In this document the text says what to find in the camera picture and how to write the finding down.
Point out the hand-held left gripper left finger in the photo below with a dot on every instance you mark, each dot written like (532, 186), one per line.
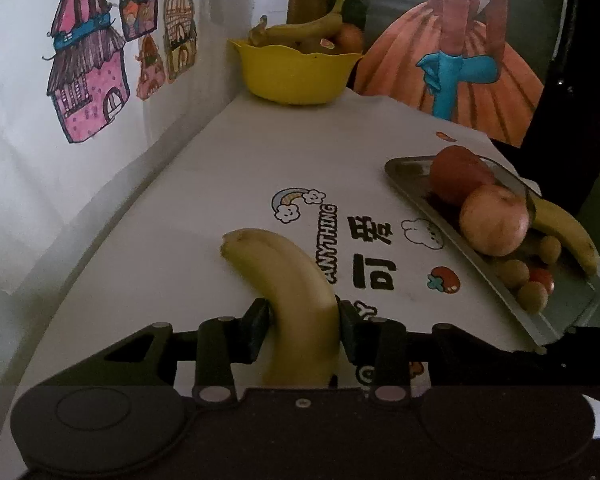
(257, 332)

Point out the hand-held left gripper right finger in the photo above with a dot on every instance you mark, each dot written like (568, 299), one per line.
(349, 332)

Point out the small tan round fruit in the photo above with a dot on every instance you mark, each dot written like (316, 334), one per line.
(512, 273)
(551, 249)
(532, 296)

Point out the red cherry tomato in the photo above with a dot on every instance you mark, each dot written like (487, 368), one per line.
(542, 279)

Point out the metal tray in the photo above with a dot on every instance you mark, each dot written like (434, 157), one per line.
(420, 180)

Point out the pale red apple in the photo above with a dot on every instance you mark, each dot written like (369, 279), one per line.
(495, 220)

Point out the deep red apple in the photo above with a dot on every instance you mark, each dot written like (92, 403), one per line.
(457, 172)

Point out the white printed table cover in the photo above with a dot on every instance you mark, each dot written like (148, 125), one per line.
(220, 170)

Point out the yellow plastic bowl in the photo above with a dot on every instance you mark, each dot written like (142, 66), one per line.
(295, 75)

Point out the brown fruit with sticker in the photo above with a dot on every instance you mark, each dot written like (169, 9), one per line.
(312, 48)

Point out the paper with house drawings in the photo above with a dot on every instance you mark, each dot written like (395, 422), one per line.
(90, 90)

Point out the reddish orange round fruit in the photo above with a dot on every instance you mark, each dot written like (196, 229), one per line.
(351, 37)

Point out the greenish yellow banana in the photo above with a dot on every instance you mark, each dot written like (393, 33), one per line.
(300, 27)

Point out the wall poster of girl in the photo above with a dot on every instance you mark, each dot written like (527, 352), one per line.
(460, 80)

